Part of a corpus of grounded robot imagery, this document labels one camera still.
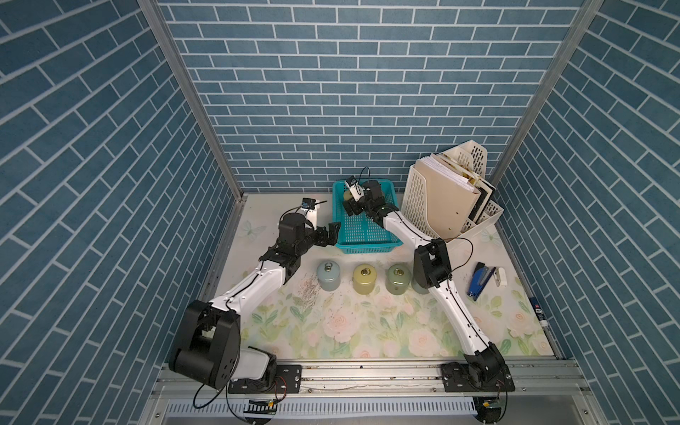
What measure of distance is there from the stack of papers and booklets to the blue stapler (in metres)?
0.16

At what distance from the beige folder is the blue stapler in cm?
15

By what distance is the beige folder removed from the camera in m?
0.84

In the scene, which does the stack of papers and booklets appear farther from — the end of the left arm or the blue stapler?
the end of the left arm

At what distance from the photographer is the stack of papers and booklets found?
84 cm

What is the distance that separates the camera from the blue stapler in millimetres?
906
